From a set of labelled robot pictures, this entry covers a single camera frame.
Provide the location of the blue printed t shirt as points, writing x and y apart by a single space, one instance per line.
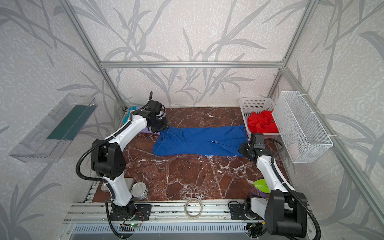
220 141

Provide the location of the green yellow toy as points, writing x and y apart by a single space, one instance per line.
261 186

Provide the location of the clear tape roll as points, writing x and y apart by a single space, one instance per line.
193 208

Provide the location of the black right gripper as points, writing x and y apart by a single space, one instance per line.
246 150

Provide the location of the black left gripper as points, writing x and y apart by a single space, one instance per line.
160 125

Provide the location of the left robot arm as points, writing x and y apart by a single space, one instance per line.
109 163

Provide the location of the white plastic laundry basket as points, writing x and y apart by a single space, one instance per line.
257 105

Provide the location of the clear plastic wall shelf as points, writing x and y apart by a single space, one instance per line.
35 147

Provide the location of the folded teal t shirt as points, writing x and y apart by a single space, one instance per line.
126 118

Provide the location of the green book on shelf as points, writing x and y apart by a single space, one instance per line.
73 122

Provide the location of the silver metal can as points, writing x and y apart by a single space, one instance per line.
140 191

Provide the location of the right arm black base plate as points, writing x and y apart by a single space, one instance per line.
241 211

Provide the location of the white wire mesh basket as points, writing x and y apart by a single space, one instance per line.
301 131

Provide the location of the grey rectangular block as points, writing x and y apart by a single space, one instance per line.
127 183

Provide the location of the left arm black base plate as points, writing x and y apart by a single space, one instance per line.
141 211

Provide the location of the folded purple t shirt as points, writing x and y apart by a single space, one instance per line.
146 130

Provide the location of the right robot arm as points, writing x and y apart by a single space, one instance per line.
282 212

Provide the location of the red t shirt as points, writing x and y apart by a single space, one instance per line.
262 123

